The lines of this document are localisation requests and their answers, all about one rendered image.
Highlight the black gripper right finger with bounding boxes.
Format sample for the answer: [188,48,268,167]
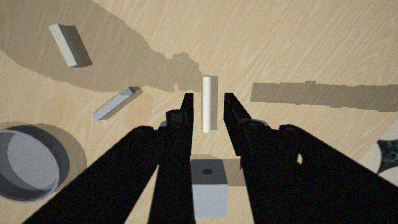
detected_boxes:
[223,93,398,224]

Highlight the white cylinder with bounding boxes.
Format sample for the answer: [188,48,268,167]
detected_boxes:
[203,76,212,133]

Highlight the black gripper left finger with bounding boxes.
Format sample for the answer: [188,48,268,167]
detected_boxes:
[21,93,196,224]

